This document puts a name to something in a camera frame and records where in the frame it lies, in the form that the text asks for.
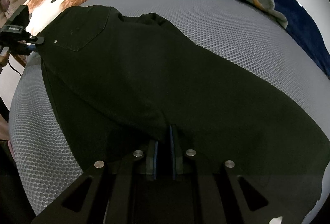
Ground grey mesh mattress cover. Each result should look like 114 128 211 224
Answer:
9 0 329 213

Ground person's left hand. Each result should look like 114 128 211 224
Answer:
0 51 10 73

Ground black pants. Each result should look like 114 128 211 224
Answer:
37 4 330 188

